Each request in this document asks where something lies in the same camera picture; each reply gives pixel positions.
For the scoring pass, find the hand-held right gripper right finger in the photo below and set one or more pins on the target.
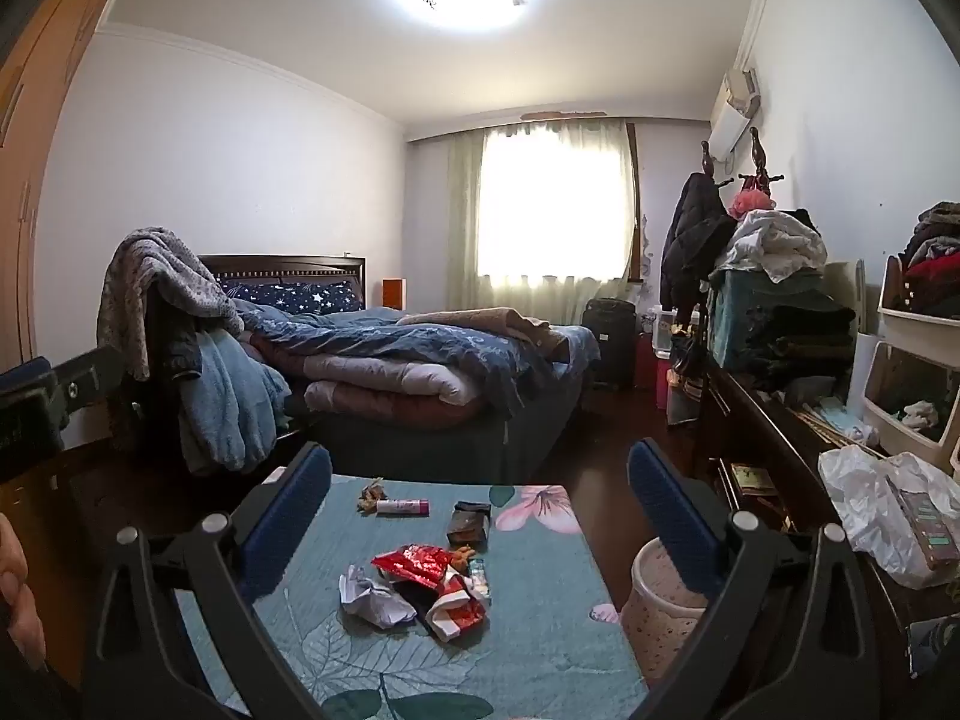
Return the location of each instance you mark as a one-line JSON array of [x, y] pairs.
[[671, 514]]

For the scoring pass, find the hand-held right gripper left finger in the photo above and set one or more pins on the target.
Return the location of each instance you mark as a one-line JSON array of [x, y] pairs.
[[289, 521]]

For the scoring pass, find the small brown wrapper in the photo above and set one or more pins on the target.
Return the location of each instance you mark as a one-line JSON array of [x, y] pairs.
[[367, 496]]

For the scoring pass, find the white pink-dotted bin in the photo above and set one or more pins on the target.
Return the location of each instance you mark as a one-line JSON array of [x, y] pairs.
[[660, 607]]

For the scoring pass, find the pink white tube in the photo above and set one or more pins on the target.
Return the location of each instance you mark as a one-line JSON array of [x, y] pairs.
[[401, 508]]

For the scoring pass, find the white paper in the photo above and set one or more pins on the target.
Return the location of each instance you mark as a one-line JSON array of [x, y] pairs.
[[371, 600]]

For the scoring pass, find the red foil wrapper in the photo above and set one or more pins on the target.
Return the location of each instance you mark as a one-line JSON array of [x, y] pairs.
[[409, 562]]

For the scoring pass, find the dark snack packet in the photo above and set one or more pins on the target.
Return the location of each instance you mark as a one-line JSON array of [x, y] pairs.
[[469, 525]]

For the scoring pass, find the red white wrapper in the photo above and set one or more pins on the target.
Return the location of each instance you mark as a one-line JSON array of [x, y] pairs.
[[454, 613]]

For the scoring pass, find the small white green wrapper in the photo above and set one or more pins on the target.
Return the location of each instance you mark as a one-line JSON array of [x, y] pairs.
[[480, 583]]

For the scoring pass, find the person's left hand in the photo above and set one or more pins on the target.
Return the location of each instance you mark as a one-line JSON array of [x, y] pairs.
[[19, 600]]

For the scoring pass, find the yellow framed box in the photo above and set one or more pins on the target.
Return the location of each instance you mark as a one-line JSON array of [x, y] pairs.
[[754, 480]]

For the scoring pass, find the dark wooden dresser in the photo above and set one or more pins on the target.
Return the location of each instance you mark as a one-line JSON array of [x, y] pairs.
[[780, 457]]

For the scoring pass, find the pink plastic container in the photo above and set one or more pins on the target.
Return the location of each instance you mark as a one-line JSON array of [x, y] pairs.
[[664, 384]]

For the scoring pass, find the light blue fleece blanket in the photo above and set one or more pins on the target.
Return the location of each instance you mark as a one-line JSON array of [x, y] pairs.
[[232, 397]]

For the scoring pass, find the red box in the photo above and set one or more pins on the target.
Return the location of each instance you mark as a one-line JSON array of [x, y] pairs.
[[645, 360]]

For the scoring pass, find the dark jacket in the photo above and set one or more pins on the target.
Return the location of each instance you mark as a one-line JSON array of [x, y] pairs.
[[178, 360]]

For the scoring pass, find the pink white folded quilt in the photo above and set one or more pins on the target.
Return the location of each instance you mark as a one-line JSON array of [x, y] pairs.
[[390, 384]]

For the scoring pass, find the teal floral tablecloth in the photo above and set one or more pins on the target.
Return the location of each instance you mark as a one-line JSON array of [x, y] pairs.
[[525, 615]]

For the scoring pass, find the black suitcase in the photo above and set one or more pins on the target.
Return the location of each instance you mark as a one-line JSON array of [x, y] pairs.
[[609, 341]]

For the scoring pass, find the bed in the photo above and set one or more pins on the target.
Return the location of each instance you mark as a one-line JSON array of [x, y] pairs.
[[450, 431]]

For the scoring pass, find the white plastic container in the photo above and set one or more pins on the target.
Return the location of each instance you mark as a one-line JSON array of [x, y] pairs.
[[664, 326]]

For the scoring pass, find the white plastic bag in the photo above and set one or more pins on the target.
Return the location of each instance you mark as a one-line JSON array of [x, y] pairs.
[[862, 510]]

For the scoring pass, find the grey knitted blanket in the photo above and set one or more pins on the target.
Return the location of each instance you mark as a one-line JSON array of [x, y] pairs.
[[157, 277]]

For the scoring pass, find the teal storage box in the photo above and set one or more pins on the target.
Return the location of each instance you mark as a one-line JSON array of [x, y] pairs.
[[739, 315]]

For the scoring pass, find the folded dark clothes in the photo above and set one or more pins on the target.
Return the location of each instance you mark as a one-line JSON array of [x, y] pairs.
[[810, 345]]

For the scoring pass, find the blue duvet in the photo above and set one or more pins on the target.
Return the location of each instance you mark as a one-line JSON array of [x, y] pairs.
[[420, 337]]

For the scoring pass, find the blue star pillow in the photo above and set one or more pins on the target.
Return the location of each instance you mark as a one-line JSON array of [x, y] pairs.
[[300, 295]]

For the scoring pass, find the orange wooden nightstand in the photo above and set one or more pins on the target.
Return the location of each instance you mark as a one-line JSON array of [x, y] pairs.
[[393, 292]]

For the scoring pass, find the dark wooden headboard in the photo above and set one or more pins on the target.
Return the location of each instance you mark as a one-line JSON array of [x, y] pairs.
[[300, 268]]

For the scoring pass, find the brown box with teal label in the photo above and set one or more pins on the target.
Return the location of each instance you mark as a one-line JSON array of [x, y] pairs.
[[926, 529]]

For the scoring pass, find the brown blanket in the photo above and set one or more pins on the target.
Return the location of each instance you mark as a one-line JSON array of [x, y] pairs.
[[495, 322]]

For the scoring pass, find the wooden wardrobe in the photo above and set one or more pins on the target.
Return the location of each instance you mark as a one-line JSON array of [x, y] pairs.
[[30, 165]]

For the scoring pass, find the black hanging coat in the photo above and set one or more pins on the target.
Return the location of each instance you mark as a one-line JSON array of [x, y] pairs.
[[694, 240]]

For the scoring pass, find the dark printed pouch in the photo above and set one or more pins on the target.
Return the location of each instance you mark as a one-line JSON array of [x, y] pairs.
[[934, 645]]

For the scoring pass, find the white clothes pile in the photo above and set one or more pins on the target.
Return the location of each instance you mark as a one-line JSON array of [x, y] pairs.
[[780, 240]]

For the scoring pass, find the white storage rack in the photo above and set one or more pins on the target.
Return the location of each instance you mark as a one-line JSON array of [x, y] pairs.
[[911, 330]]

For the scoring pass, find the pale window curtain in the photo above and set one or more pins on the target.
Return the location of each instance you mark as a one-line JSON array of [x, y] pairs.
[[555, 210]]

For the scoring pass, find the wooden coat rack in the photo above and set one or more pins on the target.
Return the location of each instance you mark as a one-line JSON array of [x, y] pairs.
[[757, 157]]

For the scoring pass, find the clothes pile in rack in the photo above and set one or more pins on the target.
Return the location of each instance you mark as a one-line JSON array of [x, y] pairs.
[[934, 247]]

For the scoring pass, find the white air conditioner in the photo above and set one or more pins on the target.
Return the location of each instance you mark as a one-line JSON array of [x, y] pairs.
[[735, 116]]

